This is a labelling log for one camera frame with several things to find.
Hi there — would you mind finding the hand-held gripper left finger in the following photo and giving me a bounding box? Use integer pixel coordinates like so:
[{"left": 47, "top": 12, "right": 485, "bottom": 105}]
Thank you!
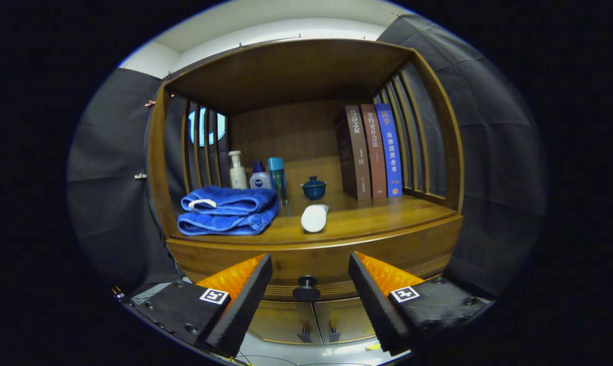
[{"left": 132, "top": 253, "right": 273, "bottom": 358}]

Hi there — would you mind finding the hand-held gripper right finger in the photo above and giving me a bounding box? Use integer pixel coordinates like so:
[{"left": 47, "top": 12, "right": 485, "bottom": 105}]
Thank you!
[{"left": 348, "top": 251, "right": 490, "bottom": 356}]

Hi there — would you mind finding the wooden drawer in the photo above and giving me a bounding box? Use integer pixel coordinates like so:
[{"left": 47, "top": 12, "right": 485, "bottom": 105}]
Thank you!
[{"left": 184, "top": 244, "right": 454, "bottom": 302}]

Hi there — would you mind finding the white tube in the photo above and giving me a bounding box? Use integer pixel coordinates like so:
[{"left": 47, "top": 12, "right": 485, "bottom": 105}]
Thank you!
[{"left": 301, "top": 204, "right": 330, "bottom": 233}]

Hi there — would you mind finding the wooden cabinet door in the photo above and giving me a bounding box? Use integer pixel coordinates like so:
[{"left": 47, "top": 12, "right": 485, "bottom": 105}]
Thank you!
[
  {"left": 248, "top": 301, "right": 323, "bottom": 345},
  {"left": 312, "top": 297, "right": 388, "bottom": 345}
]

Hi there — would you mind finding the wooden countertop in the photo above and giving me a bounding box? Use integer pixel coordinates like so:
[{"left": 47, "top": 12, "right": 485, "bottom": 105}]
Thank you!
[{"left": 169, "top": 191, "right": 462, "bottom": 245}]

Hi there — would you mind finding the wooden cabinet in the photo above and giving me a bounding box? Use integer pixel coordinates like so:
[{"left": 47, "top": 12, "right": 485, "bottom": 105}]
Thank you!
[{"left": 146, "top": 38, "right": 464, "bottom": 346}]

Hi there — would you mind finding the blue folded towel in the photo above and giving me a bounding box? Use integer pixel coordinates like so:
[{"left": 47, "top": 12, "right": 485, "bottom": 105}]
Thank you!
[{"left": 177, "top": 186, "right": 280, "bottom": 236}]

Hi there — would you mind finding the white bottle blue cap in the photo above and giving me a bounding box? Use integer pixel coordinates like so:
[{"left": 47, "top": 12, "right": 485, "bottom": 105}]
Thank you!
[{"left": 249, "top": 162, "right": 272, "bottom": 190}]

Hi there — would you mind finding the white pump bottle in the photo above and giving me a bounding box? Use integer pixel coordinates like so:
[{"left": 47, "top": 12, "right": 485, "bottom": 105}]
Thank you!
[{"left": 228, "top": 150, "right": 248, "bottom": 190}]

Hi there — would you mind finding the blue lidded teacup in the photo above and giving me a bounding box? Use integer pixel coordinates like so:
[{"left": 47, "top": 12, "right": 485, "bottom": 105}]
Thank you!
[{"left": 300, "top": 176, "right": 328, "bottom": 201}]

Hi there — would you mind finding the teal slim bottle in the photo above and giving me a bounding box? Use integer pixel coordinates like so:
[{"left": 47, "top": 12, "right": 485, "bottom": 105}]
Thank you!
[{"left": 268, "top": 157, "right": 288, "bottom": 205}]

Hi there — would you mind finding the reddish brown book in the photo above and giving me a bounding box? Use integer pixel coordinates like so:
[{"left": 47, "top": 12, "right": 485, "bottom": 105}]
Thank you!
[{"left": 360, "top": 104, "right": 388, "bottom": 199}]

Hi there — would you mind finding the dark brown book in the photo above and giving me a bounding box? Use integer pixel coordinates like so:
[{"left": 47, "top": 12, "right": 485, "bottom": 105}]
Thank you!
[{"left": 335, "top": 105, "right": 372, "bottom": 201}]

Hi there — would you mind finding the blue book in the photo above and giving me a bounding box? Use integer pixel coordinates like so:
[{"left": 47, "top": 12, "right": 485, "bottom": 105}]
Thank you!
[{"left": 374, "top": 104, "right": 403, "bottom": 198}]

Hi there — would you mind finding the black backdrop cloth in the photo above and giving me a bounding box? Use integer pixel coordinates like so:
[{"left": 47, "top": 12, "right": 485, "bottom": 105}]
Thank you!
[{"left": 66, "top": 13, "right": 548, "bottom": 300}]

